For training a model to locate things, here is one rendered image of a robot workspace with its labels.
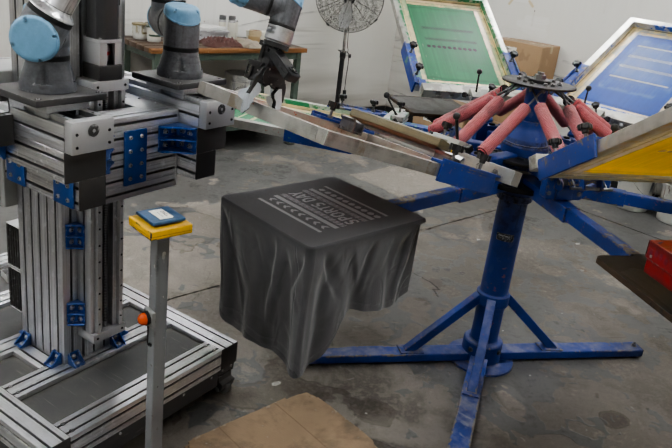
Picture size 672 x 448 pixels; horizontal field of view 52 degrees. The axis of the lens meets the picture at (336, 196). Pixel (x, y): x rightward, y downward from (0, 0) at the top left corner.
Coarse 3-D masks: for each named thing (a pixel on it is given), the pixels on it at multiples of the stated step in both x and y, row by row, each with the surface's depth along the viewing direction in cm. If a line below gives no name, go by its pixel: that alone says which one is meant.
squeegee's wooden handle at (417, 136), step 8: (352, 112) 239; (360, 112) 236; (360, 120) 239; (368, 120) 233; (376, 120) 231; (384, 120) 229; (384, 128) 229; (392, 128) 225; (400, 128) 223; (408, 128) 221; (400, 136) 230; (408, 136) 221; (416, 136) 218; (424, 136) 216; (432, 136) 215; (424, 144) 221; (432, 144) 214; (440, 144) 213; (448, 144) 216
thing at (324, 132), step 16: (208, 96) 201; (224, 96) 196; (256, 112) 185; (272, 112) 181; (288, 112) 228; (288, 128) 176; (304, 128) 172; (320, 128) 168; (336, 128) 245; (336, 144) 169; (352, 144) 173; (368, 144) 177; (384, 144) 251; (384, 160) 184; (400, 160) 188; (416, 160) 193
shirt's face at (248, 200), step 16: (240, 192) 220; (256, 192) 222; (272, 192) 224; (288, 192) 225; (352, 192) 233; (368, 192) 235; (256, 208) 209; (272, 208) 210; (384, 208) 222; (400, 208) 224; (272, 224) 198; (288, 224) 200; (368, 224) 207; (384, 224) 208; (304, 240) 190; (320, 240) 191; (336, 240) 193
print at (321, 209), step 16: (304, 192) 227; (320, 192) 229; (336, 192) 231; (288, 208) 212; (304, 208) 213; (320, 208) 215; (336, 208) 217; (352, 208) 218; (368, 208) 220; (304, 224) 201; (320, 224) 202; (336, 224) 204; (352, 224) 205
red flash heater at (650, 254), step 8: (656, 240) 178; (664, 240) 179; (648, 248) 178; (656, 248) 175; (664, 248) 173; (648, 256) 178; (656, 256) 175; (664, 256) 172; (648, 264) 179; (656, 264) 175; (664, 264) 172; (648, 272) 178; (656, 272) 176; (664, 272) 173; (656, 280) 175; (664, 280) 173
